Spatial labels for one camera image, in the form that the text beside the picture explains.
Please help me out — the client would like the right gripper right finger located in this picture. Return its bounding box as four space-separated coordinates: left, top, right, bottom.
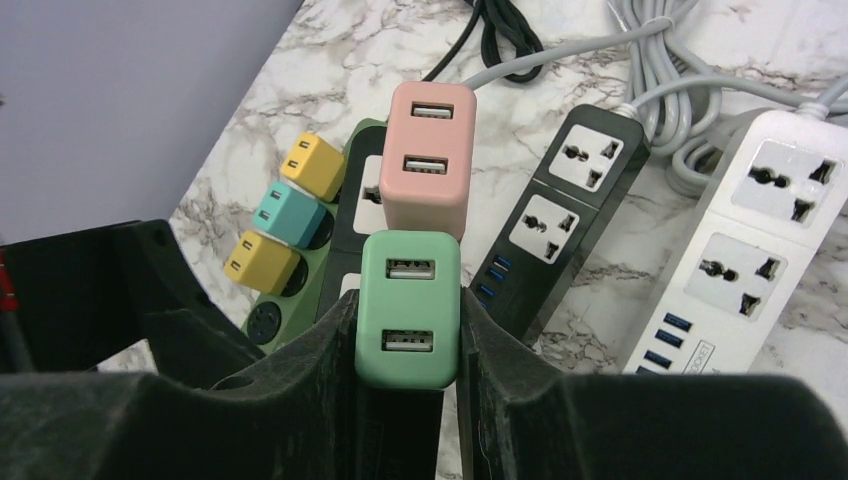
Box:
457 291 847 479

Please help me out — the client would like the yellow plug lower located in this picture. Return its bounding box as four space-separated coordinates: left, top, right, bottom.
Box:
224 231 309 297

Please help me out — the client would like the blue plug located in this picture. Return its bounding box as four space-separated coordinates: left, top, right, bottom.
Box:
253 181 335 250

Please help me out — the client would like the grey coiled cable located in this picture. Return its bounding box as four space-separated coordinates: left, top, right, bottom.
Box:
460 0 848 200

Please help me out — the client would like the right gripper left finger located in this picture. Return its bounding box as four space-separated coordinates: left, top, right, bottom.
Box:
0 289 445 480

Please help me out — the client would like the white power strip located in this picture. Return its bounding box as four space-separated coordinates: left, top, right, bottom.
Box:
619 110 847 374

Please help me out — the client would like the green plug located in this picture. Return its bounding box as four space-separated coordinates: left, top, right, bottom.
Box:
355 230 461 390

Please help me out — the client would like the black power cable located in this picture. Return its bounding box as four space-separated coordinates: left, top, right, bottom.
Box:
420 0 546 85

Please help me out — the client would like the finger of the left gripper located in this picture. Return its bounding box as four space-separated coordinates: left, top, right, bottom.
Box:
1 220 264 389

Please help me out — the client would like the black power strip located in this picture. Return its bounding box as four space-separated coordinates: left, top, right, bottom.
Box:
316 124 387 319
469 105 650 345

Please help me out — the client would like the pink plug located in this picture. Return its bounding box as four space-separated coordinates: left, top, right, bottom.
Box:
378 81 477 241

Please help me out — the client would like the yellow plug upper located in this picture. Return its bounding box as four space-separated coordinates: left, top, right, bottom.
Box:
280 132 347 203

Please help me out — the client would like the green power strip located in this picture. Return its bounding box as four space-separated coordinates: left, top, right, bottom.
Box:
242 118 386 354

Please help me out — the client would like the yellow plug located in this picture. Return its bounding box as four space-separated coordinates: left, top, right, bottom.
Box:
224 231 309 297
280 132 347 203

